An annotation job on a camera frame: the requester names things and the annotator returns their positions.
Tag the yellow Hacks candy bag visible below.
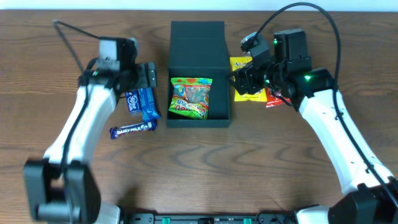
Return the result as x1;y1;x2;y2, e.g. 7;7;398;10
229;57;267;103

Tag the red Hacks candy bag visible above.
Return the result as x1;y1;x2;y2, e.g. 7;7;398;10
266;88;292;108

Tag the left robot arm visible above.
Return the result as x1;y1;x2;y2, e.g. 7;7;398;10
23;37;157;223

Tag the Haribo gummy candy bag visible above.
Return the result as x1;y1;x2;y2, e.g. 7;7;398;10
169;77;213;119

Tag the purple Dairy Milk bar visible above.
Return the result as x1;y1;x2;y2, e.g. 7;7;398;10
109;120;157;140

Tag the blue Eclipse mints box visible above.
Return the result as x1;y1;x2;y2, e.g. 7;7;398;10
125;90;142;115

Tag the dark green gift box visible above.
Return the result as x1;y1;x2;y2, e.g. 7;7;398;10
167;21;231;128

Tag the blue Oreo cookie pack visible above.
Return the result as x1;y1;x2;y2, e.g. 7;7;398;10
138;87;160;122

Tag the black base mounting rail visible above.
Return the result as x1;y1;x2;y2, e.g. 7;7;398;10
119;213;298;224

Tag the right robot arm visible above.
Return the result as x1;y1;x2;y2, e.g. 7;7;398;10
231;29;397;223

